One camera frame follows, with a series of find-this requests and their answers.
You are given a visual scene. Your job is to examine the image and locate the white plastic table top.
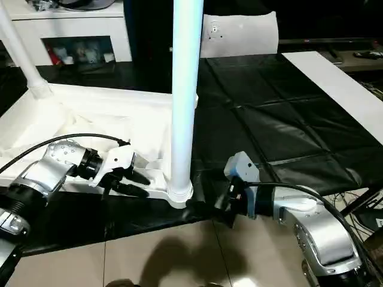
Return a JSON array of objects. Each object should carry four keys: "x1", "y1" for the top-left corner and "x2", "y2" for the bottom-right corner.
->
[{"x1": 0, "y1": 83, "x2": 200, "y2": 210}]

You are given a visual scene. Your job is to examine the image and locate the white plastic table leg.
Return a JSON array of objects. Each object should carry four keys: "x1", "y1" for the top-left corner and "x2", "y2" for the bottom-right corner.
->
[
  {"x1": 166, "y1": 0, "x2": 206, "y2": 204},
  {"x1": 0, "y1": 0, "x2": 53, "y2": 99}
]

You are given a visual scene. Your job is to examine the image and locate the black table mat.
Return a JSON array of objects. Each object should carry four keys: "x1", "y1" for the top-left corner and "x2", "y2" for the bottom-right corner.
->
[{"x1": 0, "y1": 52, "x2": 383, "y2": 255}]

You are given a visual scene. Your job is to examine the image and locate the dark robot left foot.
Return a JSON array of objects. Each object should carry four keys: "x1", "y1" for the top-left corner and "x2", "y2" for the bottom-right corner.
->
[{"x1": 106, "y1": 278, "x2": 141, "y2": 287}]

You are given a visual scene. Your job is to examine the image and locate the black metal stand leg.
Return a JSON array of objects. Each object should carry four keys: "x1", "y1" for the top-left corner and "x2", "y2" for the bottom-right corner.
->
[{"x1": 339, "y1": 184, "x2": 383, "y2": 216}]

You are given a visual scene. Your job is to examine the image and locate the red packet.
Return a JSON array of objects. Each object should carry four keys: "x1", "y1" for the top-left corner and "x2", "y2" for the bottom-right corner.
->
[{"x1": 47, "y1": 44, "x2": 60, "y2": 65}]

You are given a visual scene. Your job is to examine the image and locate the black box with gold label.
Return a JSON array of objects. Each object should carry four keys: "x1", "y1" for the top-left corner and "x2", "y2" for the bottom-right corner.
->
[{"x1": 124, "y1": 0, "x2": 207, "y2": 93}]

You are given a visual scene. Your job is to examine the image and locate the white flat board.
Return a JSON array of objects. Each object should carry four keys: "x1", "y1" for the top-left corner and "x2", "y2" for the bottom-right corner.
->
[{"x1": 282, "y1": 50, "x2": 383, "y2": 141}]

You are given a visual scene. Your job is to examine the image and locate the white glass-door cabinet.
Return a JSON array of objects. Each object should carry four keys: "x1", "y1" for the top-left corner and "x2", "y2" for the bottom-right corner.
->
[{"x1": 0, "y1": 0, "x2": 132, "y2": 66}]

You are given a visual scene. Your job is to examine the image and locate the white bag with round fitting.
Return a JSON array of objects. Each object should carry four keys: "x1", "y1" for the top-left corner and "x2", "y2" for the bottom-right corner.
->
[{"x1": 199, "y1": 11, "x2": 279, "y2": 59}]

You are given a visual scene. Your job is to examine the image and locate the dark top television stand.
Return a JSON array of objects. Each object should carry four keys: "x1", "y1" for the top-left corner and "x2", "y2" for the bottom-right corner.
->
[{"x1": 317, "y1": 49, "x2": 383, "y2": 72}]

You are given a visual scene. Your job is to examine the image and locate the black tangled items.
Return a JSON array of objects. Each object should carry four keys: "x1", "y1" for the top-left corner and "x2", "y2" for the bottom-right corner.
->
[{"x1": 25, "y1": 0, "x2": 62, "y2": 11}]

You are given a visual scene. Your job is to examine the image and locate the dark remote control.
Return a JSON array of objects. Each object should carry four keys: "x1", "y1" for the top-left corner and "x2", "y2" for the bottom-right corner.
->
[{"x1": 352, "y1": 51, "x2": 383, "y2": 60}]

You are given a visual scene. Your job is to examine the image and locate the black television screen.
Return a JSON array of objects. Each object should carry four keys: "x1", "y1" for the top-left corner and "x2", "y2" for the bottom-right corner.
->
[{"x1": 278, "y1": 0, "x2": 383, "y2": 44}]

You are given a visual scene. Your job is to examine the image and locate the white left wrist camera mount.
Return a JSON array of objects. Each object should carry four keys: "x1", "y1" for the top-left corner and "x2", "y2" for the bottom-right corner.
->
[{"x1": 88, "y1": 146, "x2": 135, "y2": 188}]

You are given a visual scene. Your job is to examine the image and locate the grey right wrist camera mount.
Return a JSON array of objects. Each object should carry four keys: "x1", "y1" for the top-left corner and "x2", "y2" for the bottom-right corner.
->
[{"x1": 223, "y1": 151, "x2": 263, "y2": 219}]

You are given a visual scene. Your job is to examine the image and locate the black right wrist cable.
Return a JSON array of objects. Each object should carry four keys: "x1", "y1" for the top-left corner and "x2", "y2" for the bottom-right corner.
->
[{"x1": 239, "y1": 181, "x2": 378, "y2": 287}]

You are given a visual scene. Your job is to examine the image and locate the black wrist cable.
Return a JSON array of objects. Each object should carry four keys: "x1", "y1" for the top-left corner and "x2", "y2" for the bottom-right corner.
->
[
  {"x1": 0, "y1": 133, "x2": 132, "y2": 176},
  {"x1": 239, "y1": 181, "x2": 378, "y2": 287}
]

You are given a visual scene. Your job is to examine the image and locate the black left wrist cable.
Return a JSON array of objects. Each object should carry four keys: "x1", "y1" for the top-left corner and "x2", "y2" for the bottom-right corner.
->
[{"x1": 0, "y1": 133, "x2": 132, "y2": 176}]

